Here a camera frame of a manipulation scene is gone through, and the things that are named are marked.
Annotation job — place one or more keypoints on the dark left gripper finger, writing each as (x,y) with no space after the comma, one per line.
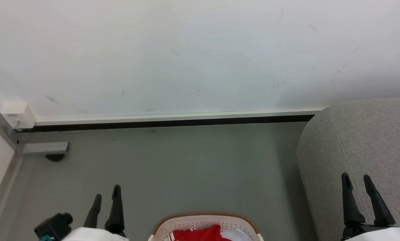
(116,211)
(94,212)

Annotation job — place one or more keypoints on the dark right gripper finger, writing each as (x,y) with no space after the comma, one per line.
(351,204)
(379,206)

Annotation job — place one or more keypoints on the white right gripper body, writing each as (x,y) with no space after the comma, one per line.
(374,234)

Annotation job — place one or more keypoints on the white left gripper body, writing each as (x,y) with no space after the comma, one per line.
(92,235)

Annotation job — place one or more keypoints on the red garment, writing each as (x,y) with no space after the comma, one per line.
(196,234)

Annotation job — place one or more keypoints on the grey fabric sofa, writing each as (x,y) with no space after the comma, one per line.
(360,140)

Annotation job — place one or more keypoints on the black round levelling foot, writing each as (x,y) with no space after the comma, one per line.
(55,157)

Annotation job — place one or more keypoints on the white laundry basket brown rim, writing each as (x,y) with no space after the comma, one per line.
(203,221)

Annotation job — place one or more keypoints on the white wall skirting rail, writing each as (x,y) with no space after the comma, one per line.
(173,117)

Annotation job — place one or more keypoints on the white wall socket box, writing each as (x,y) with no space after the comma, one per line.
(17,113)

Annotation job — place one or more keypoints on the grey metal partition frame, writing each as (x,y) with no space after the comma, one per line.
(0,127)

